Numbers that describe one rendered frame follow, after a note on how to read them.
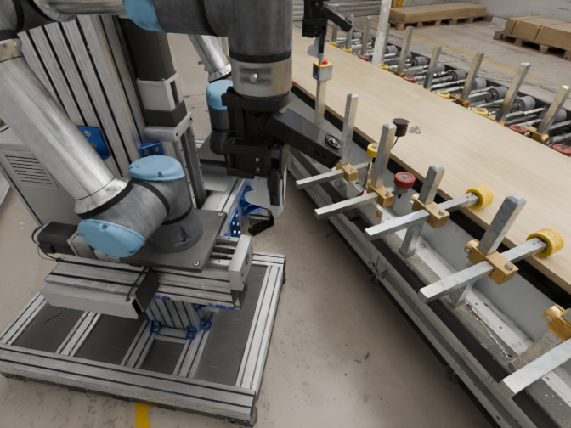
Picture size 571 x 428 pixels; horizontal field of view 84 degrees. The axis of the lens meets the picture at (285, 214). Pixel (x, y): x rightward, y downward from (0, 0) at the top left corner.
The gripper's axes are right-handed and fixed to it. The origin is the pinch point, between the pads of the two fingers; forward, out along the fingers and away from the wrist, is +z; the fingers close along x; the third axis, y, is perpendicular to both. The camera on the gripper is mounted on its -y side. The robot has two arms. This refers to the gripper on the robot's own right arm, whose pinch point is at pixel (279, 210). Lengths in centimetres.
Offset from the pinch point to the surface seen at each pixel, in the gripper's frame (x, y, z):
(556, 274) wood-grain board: -32, -78, 41
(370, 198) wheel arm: -66, -25, 46
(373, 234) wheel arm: -34, -23, 36
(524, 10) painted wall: -877, -396, 95
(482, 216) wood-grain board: -56, -63, 41
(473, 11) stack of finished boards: -923, -304, 107
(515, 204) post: -30, -54, 16
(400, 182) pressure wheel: -73, -36, 41
